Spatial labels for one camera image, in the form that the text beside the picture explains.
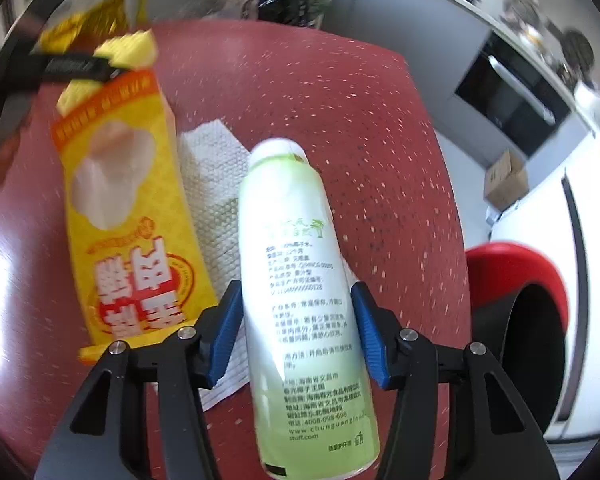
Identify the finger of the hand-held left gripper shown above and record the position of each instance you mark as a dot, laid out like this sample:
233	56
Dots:
65	67

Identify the cardboard box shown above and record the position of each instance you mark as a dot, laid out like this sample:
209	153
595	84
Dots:
505	180

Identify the dark round wall rack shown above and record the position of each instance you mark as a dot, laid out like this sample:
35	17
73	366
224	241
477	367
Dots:
577	55

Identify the grey lower cabinets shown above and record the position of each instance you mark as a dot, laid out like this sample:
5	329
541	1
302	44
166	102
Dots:
405	25

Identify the red bin with black liner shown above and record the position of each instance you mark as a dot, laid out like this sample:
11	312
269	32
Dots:
535	340

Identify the white refrigerator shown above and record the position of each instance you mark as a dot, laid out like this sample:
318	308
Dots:
595	260

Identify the white green juice bottle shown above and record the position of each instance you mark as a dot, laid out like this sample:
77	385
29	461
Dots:
300	260

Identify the yellow and orange snack packet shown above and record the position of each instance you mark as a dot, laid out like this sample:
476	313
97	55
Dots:
130	200

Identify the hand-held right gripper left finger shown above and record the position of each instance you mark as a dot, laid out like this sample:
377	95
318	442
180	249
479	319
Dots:
225	340

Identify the black built-in oven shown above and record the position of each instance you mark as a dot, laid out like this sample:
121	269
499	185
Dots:
520	105

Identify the white paper towel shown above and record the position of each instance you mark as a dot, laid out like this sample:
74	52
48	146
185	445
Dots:
205	185

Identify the gold foil bag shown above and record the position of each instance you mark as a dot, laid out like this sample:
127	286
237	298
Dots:
75	30

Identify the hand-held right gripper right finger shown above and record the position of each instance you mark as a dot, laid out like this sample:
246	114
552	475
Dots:
375	340

